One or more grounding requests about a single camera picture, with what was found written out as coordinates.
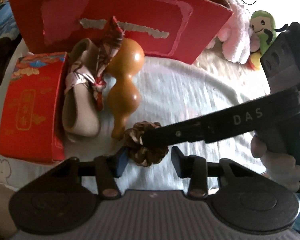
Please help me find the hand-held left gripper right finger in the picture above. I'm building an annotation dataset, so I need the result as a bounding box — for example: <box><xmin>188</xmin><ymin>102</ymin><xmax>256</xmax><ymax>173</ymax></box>
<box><xmin>171</xmin><ymin>146</ymin><xmax>263</xmax><ymax>198</ymax></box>

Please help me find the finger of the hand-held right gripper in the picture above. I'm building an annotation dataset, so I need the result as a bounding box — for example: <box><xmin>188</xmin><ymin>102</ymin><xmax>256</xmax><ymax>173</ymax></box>
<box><xmin>141</xmin><ymin>116</ymin><xmax>209</xmax><ymax>147</ymax></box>

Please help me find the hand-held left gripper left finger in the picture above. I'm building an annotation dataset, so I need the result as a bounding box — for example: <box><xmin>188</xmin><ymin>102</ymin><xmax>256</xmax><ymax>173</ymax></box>
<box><xmin>44</xmin><ymin>147</ymin><xmax>128</xmax><ymax>201</ymax></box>

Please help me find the brown pine cone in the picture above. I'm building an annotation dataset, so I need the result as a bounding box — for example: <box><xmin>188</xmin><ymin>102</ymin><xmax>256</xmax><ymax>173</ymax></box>
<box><xmin>124</xmin><ymin>121</ymin><xmax>170</xmax><ymax>167</ymax></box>

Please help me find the orange-brown gourd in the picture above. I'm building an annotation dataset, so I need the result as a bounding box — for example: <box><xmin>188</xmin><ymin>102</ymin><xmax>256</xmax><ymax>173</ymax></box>
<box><xmin>106</xmin><ymin>38</ymin><xmax>145</xmax><ymax>150</ymax></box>

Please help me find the large red cardboard box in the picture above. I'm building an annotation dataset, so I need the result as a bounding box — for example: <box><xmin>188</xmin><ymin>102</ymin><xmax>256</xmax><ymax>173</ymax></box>
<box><xmin>8</xmin><ymin>0</ymin><xmax>233</xmax><ymax>65</ymax></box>

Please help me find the person's right hand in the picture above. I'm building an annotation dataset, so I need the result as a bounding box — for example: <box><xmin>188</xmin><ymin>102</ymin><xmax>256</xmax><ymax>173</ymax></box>
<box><xmin>251</xmin><ymin>131</ymin><xmax>300</xmax><ymax>193</ymax></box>

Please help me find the yellow red plush toy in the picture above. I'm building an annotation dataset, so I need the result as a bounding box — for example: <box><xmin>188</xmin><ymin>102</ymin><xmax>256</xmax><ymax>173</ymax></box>
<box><xmin>246</xmin><ymin>51</ymin><xmax>264</xmax><ymax>70</ymax></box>

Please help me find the white quilted blanket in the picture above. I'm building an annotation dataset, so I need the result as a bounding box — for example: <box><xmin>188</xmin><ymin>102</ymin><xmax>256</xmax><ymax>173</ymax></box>
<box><xmin>0</xmin><ymin>30</ymin><xmax>300</xmax><ymax>198</ymax></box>

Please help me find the green plush toy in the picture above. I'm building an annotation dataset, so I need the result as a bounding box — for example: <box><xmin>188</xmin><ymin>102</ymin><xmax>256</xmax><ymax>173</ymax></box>
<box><xmin>250</xmin><ymin>10</ymin><xmax>289</xmax><ymax>57</ymax></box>

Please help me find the pink plush cloth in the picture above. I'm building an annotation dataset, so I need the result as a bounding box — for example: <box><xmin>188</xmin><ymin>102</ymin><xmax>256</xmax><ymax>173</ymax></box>
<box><xmin>206</xmin><ymin>0</ymin><xmax>255</xmax><ymax>64</ymax></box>

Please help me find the small red printed box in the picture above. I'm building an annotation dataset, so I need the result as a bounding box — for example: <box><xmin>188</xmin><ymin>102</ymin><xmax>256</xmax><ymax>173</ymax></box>
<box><xmin>0</xmin><ymin>51</ymin><xmax>70</xmax><ymax>165</ymax></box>

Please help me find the blue floral printed cloth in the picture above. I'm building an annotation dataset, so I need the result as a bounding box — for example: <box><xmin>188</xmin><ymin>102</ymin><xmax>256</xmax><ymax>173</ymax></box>
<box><xmin>0</xmin><ymin>0</ymin><xmax>18</xmax><ymax>40</ymax></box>

